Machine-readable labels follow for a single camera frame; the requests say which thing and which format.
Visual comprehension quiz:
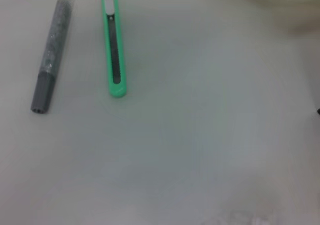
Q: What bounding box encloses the pale green glass fruit plate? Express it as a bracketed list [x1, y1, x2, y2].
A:
[239, 0, 320, 33]

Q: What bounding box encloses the green utility knife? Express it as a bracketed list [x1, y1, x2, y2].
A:
[100, 0, 128, 98]

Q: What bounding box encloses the grey marker pen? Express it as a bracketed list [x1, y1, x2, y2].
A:
[30, 0, 76, 115]

